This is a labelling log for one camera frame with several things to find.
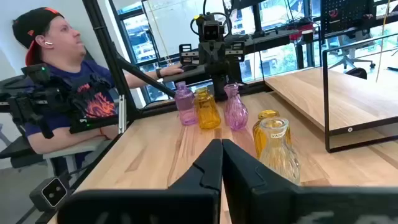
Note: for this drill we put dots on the black depth camera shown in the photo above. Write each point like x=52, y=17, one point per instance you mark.
x=53, y=192

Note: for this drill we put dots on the wooden shelf black frame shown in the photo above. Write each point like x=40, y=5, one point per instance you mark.
x=351, y=99

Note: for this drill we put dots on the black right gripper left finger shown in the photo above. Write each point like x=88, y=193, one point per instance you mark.
x=202, y=177

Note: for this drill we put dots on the person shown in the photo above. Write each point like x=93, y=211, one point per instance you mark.
x=65, y=40

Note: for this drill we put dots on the white metal bracket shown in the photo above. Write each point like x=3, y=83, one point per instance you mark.
x=122, y=115

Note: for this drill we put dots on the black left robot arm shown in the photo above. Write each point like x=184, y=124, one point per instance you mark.
x=221, y=88

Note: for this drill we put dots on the large amber ribbed vase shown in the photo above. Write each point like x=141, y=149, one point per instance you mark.
x=207, y=113

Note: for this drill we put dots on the small amber ribbed vase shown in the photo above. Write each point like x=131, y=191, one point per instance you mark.
x=258, y=137

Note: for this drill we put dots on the black pegboard panel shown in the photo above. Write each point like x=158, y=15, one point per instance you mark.
x=342, y=15

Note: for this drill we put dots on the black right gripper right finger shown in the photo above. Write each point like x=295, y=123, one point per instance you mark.
x=245, y=183

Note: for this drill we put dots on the pink ringed bottle vase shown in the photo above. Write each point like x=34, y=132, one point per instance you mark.
x=186, y=107

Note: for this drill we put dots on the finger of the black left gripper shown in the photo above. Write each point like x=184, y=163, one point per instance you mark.
x=235, y=51
x=186, y=54

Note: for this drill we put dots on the pink fluted vase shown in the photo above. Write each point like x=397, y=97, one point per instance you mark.
x=235, y=112

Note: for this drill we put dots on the clear faceted vase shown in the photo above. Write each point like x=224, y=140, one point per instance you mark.
x=278, y=155

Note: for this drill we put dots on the black standing desk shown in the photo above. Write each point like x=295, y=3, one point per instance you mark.
x=267, y=39

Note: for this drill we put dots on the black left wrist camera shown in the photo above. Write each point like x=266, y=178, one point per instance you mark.
x=211, y=29

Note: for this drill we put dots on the black office chair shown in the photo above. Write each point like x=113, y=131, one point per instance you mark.
x=351, y=51

